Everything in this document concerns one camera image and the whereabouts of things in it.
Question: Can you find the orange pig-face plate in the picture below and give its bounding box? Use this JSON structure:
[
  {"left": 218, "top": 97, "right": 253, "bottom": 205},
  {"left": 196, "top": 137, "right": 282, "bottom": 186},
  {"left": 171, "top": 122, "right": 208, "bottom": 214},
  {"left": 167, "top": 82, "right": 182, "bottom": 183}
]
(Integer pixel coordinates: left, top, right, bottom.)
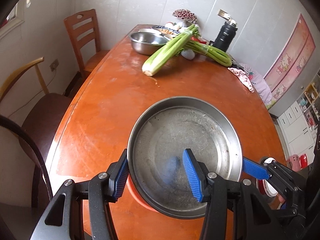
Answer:
[{"left": 126, "top": 175, "right": 158, "bottom": 213}]

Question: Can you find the steel pan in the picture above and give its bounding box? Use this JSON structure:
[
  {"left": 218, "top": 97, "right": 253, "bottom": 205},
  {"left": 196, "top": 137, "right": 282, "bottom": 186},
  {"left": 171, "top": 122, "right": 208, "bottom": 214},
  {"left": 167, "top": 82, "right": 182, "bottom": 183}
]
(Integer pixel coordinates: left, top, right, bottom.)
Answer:
[{"left": 127, "top": 96, "right": 242, "bottom": 219}]

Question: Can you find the red instant noodle cup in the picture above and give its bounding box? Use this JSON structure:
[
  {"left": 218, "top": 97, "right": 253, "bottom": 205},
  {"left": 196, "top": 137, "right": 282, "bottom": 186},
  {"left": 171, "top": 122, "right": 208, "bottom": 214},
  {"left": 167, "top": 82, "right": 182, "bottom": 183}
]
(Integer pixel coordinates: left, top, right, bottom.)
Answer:
[{"left": 255, "top": 156, "right": 279, "bottom": 198}]

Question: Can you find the white drawer cabinet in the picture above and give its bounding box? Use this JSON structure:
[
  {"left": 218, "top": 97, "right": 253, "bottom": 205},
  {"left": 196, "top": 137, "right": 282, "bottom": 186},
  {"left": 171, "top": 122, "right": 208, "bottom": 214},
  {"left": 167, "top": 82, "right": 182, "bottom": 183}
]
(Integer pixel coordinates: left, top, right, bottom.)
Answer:
[{"left": 276, "top": 69, "right": 320, "bottom": 160}]

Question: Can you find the pink child garment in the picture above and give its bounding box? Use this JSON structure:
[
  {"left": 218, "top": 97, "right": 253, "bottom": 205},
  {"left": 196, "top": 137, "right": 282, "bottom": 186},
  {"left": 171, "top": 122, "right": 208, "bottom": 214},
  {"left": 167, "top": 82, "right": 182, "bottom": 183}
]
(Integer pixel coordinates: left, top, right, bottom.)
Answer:
[{"left": 240, "top": 63, "right": 272, "bottom": 107}]

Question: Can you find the dark seat armchair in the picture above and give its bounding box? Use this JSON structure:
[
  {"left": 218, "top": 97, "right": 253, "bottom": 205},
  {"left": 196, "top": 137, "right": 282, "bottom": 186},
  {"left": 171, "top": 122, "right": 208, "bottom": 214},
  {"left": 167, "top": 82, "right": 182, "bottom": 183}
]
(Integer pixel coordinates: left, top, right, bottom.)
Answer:
[{"left": 1, "top": 57, "right": 72, "bottom": 208}]

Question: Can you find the pink patterned cloth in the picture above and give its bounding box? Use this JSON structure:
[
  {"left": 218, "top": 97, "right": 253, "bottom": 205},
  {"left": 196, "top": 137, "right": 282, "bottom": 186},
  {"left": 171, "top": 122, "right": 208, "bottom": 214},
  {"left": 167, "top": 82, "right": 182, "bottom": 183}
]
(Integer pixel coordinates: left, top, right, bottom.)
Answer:
[{"left": 228, "top": 67, "right": 254, "bottom": 93}]

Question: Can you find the foam-netted fruit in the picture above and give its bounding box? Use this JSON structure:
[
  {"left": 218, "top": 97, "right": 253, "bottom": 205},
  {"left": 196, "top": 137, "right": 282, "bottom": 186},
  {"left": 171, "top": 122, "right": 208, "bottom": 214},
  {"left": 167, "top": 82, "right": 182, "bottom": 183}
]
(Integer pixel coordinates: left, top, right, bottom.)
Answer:
[{"left": 181, "top": 49, "right": 195, "bottom": 61}]

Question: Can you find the hello kitty pink door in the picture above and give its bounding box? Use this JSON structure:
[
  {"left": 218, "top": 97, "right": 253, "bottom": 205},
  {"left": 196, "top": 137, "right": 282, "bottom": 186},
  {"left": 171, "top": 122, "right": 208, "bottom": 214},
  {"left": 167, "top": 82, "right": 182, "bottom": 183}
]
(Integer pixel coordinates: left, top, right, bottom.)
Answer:
[{"left": 264, "top": 15, "right": 316, "bottom": 109}]

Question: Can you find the large celery bunch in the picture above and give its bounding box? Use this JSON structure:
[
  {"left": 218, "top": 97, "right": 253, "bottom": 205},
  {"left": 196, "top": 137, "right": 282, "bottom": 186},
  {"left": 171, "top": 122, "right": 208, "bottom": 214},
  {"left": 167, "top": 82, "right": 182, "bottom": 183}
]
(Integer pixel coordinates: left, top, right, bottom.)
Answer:
[{"left": 142, "top": 24, "right": 198, "bottom": 76}]

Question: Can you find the steel bowl far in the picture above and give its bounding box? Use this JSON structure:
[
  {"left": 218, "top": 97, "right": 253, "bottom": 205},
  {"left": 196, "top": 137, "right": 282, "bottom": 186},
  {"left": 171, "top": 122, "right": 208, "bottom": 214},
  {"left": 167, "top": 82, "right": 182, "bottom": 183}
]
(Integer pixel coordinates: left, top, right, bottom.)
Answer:
[{"left": 129, "top": 32, "right": 169, "bottom": 56}]

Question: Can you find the black thermos bottle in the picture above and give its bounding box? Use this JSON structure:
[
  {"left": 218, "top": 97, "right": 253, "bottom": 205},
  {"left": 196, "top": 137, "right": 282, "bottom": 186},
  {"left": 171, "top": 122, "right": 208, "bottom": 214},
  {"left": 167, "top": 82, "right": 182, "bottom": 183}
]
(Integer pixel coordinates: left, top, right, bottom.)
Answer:
[{"left": 213, "top": 9, "right": 238, "bottom": 52}]

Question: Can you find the blue patterned dish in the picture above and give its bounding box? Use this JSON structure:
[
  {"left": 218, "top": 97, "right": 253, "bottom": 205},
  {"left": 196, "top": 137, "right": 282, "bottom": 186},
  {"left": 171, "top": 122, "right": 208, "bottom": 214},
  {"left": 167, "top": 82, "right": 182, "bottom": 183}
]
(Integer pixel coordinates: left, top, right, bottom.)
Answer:
[{"left": 152, "top": 25, "right": 179, "bottom": 36}]

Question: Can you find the red wooden chair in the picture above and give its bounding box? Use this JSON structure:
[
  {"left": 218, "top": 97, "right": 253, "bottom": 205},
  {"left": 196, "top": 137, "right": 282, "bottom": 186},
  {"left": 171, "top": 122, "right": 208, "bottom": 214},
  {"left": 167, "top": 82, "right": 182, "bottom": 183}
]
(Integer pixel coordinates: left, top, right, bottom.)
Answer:
[{"left": 63, "top": 9, "right": 110, "bottom": 80}]

